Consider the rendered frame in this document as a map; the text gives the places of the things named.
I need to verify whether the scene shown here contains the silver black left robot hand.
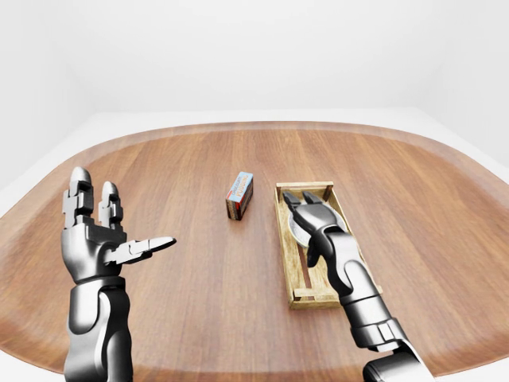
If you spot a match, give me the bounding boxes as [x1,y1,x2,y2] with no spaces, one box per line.
[60,166,177,284]

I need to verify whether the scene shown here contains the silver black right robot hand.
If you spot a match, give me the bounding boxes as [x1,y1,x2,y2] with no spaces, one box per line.
[281,190,345,267]

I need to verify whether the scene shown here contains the patterned bowl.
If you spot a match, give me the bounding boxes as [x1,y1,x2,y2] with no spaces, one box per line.
[286,205,345,248]

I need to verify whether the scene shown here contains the wooden slat tray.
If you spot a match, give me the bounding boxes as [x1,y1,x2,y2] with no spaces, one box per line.
[274,181,383,311]

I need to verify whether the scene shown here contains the printed pudding box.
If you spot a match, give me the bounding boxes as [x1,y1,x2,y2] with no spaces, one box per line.
[225,171,255,220]

